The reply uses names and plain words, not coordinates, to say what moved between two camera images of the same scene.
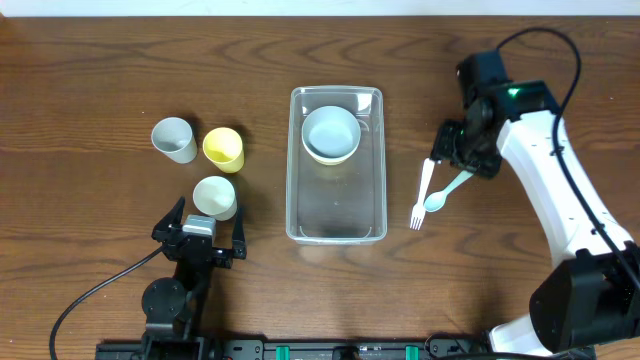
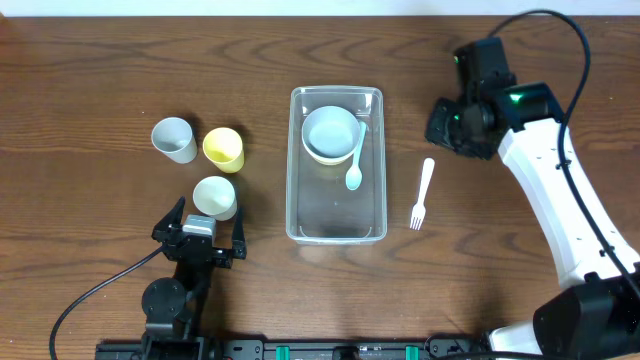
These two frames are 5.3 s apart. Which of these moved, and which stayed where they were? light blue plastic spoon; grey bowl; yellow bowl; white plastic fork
Moved: light blue plastic spoon
Stayed: grey bowl; white plastic fork; yellow bowl
